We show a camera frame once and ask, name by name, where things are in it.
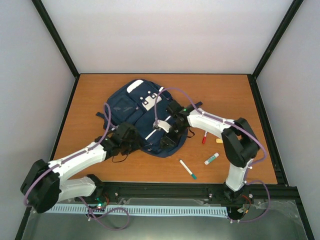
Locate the black left frame post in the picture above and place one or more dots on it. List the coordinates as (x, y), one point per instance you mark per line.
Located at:
(45, 17)

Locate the light blue slotted cable duct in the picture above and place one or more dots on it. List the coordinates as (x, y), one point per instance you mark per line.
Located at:
(142, 210)

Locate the black right frame post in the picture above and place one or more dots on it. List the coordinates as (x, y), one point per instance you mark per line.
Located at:
(281, 29)

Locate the black frame post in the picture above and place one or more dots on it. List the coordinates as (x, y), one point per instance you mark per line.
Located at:
(281, 29)
(45, 17)

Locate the green white glue stick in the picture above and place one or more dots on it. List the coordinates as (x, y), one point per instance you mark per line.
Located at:
(211, 158)

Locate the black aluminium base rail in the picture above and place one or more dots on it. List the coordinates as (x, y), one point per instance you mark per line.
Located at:
(213, 193)

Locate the navy blue student backpack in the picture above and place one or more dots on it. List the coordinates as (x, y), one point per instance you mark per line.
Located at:
(134, 104)

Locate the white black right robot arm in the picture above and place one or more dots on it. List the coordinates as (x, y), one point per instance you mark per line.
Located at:
(240, 143)

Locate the metal front base plate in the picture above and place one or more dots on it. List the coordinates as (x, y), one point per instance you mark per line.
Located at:
(282, 222)

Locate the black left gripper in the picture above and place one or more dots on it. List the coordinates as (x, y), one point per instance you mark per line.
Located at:
(138, 145)

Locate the red capped white marker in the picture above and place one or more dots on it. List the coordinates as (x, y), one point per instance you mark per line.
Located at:
(204, 137)

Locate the green capped white marker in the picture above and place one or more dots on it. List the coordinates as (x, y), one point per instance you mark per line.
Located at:
(187, 169)

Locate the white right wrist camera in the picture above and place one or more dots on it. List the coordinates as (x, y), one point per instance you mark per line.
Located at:
(162, 125)

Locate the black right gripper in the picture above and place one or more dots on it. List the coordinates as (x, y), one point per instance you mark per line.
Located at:
(167, 139)

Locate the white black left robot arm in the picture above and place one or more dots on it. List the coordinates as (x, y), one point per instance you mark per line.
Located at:
(48, 183)

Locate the yellow highlighter pen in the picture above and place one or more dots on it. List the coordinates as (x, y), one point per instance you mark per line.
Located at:
(219, 141)

